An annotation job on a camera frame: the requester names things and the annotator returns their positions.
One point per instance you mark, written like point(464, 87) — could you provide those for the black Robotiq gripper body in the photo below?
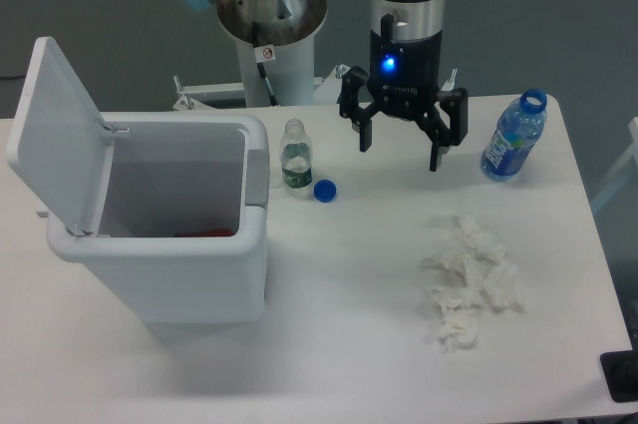
point(404, 77)

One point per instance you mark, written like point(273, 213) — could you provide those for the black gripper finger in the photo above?
point(445, 120)
point(349, 107)

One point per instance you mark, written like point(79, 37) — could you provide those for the white trash can lid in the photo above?
point(60, 145)

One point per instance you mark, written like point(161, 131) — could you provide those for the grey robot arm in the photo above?
point(283, 22)

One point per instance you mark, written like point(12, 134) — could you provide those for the blue bottle cap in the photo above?
point(325, 191)

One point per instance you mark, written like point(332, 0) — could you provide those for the white plastic trash can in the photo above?
point(182, 237)

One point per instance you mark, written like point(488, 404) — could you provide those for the blue labelled water bottle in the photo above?
point(517, 130)

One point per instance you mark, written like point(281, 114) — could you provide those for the small clear empty bottle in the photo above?
point(296, 159)

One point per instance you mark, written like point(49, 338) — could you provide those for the crumpled white tissue top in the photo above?
point(483, 243)

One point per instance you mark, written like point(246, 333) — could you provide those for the crumpled white tissue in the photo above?
point(458, 328)
point(483, 243)
point(502, 288)
point(462, 263)

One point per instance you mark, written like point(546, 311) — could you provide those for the crumpled white tissue left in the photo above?
point(462, 263)

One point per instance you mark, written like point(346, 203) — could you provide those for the white furniture at right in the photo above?
point(622, 171)

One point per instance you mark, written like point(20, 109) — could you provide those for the crumpled white tissue right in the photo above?
point(502, 288)

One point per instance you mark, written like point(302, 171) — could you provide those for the crumpled white tissue bottom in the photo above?
point(458, 328)

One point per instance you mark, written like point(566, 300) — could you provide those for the black device at edge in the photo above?
point(620, 372)

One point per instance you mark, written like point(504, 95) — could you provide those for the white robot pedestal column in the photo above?
point(284, 71)

